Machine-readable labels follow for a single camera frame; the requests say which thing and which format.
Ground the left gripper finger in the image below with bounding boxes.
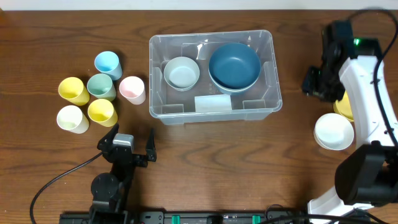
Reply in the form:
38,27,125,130
146,128,157,162
97,123,119,150

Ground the yellow small bowl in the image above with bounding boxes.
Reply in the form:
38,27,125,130
333,92,354,123

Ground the white small bowl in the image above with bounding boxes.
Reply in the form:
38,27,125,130
313,113,354,151

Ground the light grey small bowl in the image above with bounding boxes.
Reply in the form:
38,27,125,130
164,57,200,91

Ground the dark blue bowl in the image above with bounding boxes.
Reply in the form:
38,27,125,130
208,42,262,91
213,82,254,95

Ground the beige large bowl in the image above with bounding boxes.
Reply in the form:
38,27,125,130
208,69,261,95

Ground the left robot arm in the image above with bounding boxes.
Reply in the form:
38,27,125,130
88,124,157,224

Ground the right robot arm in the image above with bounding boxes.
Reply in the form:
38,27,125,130
302,20,397,223

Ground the yellow cup near front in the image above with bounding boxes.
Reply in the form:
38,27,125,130
88,99,118,127

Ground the yellow cup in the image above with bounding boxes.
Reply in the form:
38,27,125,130
88,99,118,127
58,77,90,106

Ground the cream white cup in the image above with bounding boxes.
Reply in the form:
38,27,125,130
57,105,89,134

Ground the green cup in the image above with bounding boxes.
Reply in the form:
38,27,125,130
87,73,116,101

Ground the pink cup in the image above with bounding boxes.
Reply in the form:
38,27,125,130
119,76,146,105

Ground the yellow cup far left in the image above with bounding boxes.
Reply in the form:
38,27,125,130
58,77,90,106

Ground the light blue cup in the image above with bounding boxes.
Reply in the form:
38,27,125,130
94,51,123,81

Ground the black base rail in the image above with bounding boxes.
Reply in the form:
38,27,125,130
59,209,296,224

